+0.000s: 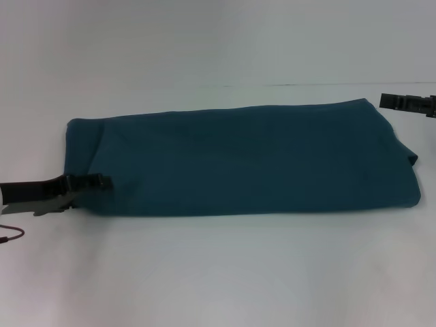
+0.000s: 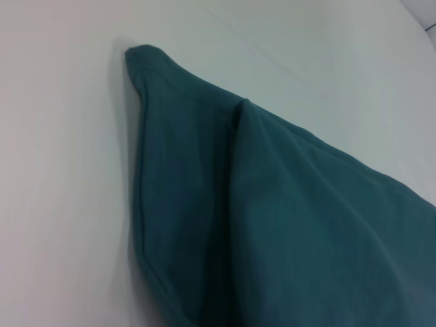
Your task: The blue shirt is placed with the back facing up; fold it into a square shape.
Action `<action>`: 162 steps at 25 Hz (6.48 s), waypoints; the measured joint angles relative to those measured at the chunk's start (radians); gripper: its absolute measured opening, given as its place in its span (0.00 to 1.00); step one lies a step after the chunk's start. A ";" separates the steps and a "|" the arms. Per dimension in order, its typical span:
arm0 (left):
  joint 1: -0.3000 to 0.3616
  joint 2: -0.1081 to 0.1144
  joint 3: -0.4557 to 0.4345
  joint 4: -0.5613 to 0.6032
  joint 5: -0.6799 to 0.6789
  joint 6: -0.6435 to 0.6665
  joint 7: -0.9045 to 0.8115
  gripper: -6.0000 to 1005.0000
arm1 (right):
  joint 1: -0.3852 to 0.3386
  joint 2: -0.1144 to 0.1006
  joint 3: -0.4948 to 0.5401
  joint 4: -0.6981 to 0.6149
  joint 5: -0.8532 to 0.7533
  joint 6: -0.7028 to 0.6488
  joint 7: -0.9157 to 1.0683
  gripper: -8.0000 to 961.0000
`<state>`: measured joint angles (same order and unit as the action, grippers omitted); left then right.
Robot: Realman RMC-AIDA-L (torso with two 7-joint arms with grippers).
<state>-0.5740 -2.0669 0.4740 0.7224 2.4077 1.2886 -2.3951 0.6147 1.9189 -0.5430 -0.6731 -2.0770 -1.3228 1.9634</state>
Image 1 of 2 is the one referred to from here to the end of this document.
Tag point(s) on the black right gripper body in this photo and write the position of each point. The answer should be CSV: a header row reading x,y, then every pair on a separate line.
x,y
427,106

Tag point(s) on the teal blue shirt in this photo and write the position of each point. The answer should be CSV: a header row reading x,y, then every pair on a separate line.
x,y
238,160

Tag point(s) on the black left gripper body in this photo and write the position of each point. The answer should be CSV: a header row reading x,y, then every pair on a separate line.
x,y
34,195

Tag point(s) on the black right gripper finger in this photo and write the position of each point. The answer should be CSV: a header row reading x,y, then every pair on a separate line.
x,y
398,101

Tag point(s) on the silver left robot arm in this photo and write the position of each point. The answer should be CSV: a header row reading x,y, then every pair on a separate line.
x,y
1,204

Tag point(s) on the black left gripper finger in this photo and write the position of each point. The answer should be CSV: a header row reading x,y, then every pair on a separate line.
x,y
90,181

